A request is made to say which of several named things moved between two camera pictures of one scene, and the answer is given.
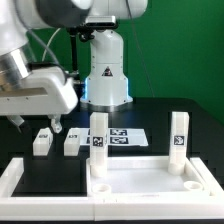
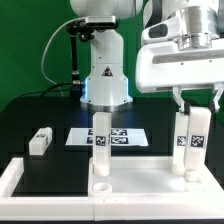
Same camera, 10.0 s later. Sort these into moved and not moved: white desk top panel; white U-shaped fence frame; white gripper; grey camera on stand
Moved: white gripper
Not moved: white U-shaped fence frame; white desk top panel; grey camera on stand
